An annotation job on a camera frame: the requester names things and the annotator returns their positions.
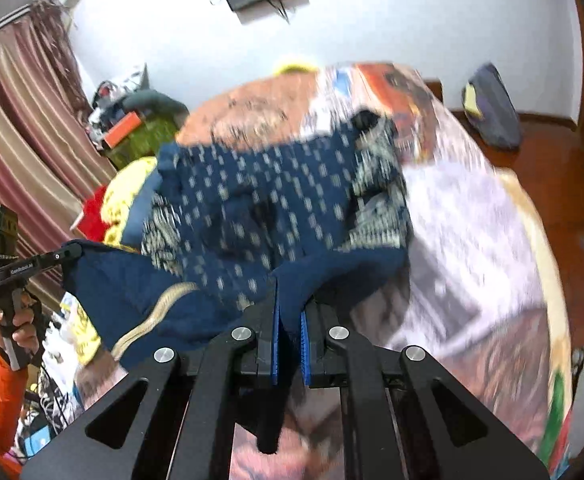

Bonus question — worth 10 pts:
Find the red cloth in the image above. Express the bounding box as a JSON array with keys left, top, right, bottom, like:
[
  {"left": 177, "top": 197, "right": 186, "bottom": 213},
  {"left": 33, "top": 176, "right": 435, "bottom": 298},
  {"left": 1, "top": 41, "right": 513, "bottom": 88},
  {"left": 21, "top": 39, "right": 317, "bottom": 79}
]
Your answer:
[{"left": 74, "top": 185, "right": 115, "bottom": 243}]

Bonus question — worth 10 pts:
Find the yellow fluffy object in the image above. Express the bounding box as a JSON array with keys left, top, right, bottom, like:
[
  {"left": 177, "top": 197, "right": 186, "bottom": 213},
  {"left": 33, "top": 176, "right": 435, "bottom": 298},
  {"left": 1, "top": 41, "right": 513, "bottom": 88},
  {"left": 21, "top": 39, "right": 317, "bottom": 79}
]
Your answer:
[{"left": 272, "top": 57, "right": 317, "bottom": 76}]

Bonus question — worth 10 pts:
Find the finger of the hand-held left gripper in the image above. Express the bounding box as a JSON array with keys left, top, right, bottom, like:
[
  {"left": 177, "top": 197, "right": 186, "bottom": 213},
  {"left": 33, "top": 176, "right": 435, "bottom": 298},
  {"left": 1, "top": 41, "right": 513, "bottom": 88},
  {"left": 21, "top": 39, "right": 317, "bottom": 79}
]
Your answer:
[{"left": 32, "top": 241, "right": 85, "bottom": 271}]

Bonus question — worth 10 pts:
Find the orange box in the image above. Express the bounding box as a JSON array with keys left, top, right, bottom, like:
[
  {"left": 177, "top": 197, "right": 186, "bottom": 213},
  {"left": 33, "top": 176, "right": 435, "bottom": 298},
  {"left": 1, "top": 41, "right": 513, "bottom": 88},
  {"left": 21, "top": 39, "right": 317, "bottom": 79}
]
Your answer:
[{"left": 102, "top": 112, "right": 142, "bottom": 151}]

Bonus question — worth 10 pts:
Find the blue denim garment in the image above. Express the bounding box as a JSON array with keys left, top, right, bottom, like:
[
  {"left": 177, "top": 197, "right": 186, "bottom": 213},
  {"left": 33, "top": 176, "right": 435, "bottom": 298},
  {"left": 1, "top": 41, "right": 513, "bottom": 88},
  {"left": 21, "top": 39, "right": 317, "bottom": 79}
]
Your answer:
[{"left": 122, "top": 195, "right": 147, "bottom": 248}]

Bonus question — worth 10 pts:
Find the silver printed bag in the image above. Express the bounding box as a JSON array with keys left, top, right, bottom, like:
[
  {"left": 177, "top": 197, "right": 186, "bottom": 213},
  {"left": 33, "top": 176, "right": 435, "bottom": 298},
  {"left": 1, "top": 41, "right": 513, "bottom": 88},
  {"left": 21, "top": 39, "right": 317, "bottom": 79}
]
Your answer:
[{"left": 89, "top": 65, "right": 150, "bottom": 126}]

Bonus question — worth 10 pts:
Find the dark blue bag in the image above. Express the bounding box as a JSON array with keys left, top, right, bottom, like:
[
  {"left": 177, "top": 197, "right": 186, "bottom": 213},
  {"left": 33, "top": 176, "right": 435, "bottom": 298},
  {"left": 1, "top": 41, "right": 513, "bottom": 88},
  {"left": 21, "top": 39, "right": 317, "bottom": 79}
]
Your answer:
[{"left": 462, "top": 62, "right": 523, "bottom": 151}]

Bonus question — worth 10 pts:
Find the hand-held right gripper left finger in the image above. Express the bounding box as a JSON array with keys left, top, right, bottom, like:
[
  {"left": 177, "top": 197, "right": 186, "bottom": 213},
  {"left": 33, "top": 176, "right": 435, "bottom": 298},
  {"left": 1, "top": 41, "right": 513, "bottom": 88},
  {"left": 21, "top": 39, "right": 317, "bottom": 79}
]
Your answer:
[{"left": 22, "top": 277, "right": 283, "bottom": 480}]

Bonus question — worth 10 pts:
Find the striped pink curtain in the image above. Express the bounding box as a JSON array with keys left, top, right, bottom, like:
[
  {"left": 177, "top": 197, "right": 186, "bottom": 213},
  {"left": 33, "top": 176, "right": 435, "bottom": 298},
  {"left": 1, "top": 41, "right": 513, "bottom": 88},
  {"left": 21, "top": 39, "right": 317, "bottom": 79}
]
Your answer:
[{"left": 0, "top": 0, "right": 117, "bottom": 331}]

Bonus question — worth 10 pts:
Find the yellow printed bag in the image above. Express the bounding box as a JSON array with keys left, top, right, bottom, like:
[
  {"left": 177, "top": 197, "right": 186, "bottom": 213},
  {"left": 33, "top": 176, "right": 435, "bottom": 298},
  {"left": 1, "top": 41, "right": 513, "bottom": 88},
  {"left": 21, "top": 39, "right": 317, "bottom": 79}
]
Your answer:
[{"left": 59, "top": 295, "right": 102, "bottom": 366}]

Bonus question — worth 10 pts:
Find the yellow cloth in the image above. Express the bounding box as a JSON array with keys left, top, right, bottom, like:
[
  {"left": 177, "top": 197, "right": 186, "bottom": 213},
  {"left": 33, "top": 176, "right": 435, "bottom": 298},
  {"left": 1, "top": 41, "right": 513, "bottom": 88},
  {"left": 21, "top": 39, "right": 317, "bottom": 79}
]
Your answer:
[{"left": 99, "top": 156, "right": 160, "bottom": 248}]

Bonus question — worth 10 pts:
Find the grey plush toy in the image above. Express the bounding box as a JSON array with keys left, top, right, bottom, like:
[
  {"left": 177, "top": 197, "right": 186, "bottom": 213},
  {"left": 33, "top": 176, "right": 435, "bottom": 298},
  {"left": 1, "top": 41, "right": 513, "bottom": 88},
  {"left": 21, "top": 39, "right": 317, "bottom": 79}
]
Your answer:
[{"left": 122, "top": 89, "right": 190, "bottom": 126}]

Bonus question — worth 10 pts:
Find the navy patterned hoodie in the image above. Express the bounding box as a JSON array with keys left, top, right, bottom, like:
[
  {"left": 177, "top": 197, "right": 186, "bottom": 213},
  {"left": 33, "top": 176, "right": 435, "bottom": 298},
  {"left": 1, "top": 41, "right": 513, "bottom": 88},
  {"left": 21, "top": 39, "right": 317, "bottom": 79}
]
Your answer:
[{"left": 59, "top": 110, "right": 413, "bottom": 376}]

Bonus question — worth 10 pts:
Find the green box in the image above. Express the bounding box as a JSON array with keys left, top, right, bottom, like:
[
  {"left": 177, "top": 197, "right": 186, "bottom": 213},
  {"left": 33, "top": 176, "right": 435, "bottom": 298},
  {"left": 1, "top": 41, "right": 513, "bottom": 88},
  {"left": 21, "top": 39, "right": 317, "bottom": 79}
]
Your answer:
[{"left": 106, "top": 115, "right": 183, "bottom": 171}]

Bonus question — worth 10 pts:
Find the person's left hand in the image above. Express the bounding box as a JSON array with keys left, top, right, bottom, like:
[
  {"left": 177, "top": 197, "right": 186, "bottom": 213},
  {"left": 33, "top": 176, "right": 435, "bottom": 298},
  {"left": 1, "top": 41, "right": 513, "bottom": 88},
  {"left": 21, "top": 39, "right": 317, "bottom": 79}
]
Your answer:
[{"left": 0, "top": 292, "right": 46, "bottom": 358}]

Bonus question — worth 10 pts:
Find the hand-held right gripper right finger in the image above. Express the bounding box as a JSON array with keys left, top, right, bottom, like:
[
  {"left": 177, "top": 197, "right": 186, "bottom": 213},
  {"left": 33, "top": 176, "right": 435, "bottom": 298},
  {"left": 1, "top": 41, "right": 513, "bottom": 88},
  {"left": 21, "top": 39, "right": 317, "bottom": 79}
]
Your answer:
[{"left": 299, "top": 302, "right": 550, "bottom": 480}]

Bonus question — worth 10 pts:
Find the printed bedsheet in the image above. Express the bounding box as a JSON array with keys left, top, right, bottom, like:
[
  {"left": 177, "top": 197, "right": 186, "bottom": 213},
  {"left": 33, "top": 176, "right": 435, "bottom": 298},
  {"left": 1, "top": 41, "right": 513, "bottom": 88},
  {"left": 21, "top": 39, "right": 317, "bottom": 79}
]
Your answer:
[{"left": 76, "top": 62, "right": 573, "bottom": 480}]

